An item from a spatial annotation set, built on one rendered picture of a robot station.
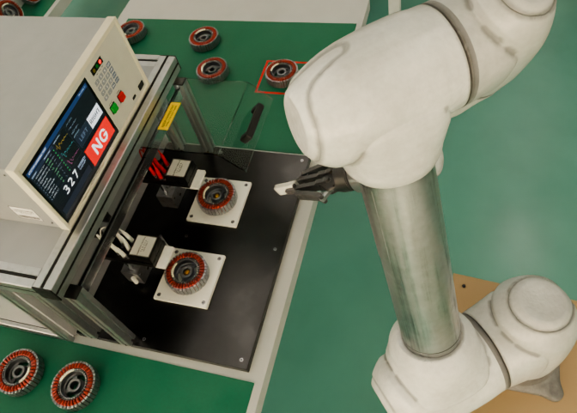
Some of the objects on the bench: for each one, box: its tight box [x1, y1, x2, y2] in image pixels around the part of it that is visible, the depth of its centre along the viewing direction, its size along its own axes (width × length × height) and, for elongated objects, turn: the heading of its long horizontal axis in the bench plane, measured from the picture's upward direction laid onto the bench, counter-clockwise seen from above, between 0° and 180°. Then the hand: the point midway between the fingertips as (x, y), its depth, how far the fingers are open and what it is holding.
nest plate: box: [186, 177, 252, 228], centre depth 153 cm, size 15×15×1 cm
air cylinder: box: [156, 185, 186, 209], centre depth 155 cm, size 5×8×6 cm
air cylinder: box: [121, 264, 152, 283], centre depth 143 cm, size 5×8×6 cm
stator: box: [51, 361, 100, 411], centre depth 129 cm, size 11×11×4 cm
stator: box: [197, 178, 238, 216], centre depth 151 cm, size 11×11×4 cm
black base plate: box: [76, 150, 311, 373], centre depth 148 cm, size 47×64×2 cm
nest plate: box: [154, 247, 226, 309], centre depth 140 cm, size 15×15×1 cm
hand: (288, 188), depth 139 cm, fingers closed
